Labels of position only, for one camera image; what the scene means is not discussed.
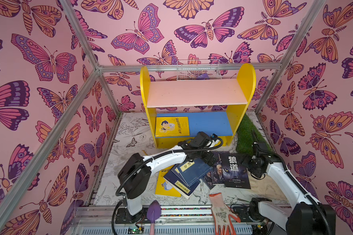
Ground yellow book under pile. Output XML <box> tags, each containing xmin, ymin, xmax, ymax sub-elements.
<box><xmin>155</xmin><ymin>166</ymin><xmax>181</xmax><ymax>197</ymax></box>

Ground purple garden trowel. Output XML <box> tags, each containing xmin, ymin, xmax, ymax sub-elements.
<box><xmin>147</xmin><ymin>200</ymin><xmax>161</xmax><ymax>235</ymax></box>

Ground thick navy book yellow spine label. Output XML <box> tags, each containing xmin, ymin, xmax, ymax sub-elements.
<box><xmin>164</xmin><ymin>171</ymin><xmax>200</xmax><ymax>199</ymax></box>

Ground purple object in basket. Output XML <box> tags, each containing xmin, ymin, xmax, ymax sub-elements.
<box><xmin>196</xmin><ymin>73</ymin><xmax>210</xmax><ymax>80</ymax></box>

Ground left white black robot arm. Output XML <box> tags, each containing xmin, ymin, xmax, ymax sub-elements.
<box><xmin>115</xmin><ymin>132</ymin><xmax>224</xmax><ymax>218</ymax></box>

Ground yellow cartoon boy book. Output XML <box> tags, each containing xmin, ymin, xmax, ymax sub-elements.
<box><xmin>155</xmin><ymin>117</ymin><xmax>190</xmax><ymax>138</ymax></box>

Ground navy book yellow label middle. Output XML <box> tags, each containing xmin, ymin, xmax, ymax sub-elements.
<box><xmin>171</xmin><ymin>164</ymin><xmax>182</xmax><ymax>179</ymax></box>

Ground green circuit board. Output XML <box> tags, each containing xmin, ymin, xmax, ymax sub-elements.
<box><xmin>127</xmin><ymin>226</ymin><xmax>144</xmax><ymax>235</ymax></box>

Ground black wolf cover book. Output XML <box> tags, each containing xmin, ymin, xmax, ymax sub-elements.
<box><xmin>220</xmin><ymin>152</ymin><xmax>251</xmax><ymax>189</ymax></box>

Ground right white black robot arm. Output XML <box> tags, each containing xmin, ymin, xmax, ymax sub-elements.
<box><xmin>241</xmin><ymin>131</ymin><xmax>336</xmax><ymax>235</ymax></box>

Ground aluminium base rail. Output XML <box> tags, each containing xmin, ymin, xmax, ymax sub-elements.
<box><xmin>70</xmin><ymin>205</ymin><xmax>321</xmax><ymax>235</ymax></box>

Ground red white work glove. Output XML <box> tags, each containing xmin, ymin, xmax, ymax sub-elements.
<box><xmin>209</xmin><ymin>193</ymin><xmax>241</xmax><ymax>235</ymax></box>

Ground navy book yellow label front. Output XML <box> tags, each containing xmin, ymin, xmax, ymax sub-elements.
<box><xmin>177</xmin><ymin>158</ymin><xmax>212</xmax><ymax>186</ymax></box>

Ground yellow pink blue bookshelf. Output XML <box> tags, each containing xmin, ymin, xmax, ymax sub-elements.
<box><xmin>140</xmin><ymin>64</ymin><xmax>257</xmax><ymax>148</ymax></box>

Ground beige cloth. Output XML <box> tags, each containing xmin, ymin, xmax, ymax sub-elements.
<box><xmin>249</xmin><ymin>175</ymin><xmax>286</xmax><ymax>200</ymax></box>

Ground dark old man cover book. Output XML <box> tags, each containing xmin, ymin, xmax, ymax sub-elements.
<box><xmin>202</xmin><ymin>152</ymin><xmax>225</xmax><ymax>190</ymax></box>

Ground white wire basket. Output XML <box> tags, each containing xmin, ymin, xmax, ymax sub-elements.
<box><xmin>176</xmin><ymin>59</ymin><xmax>222</xmax><ymax>80</ymax></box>

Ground green artificial grass mat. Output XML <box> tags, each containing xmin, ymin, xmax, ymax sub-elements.
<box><xmin>235</xmin><ymin>114</ymin><xmax>273</xmax><ymax>154</ymax></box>

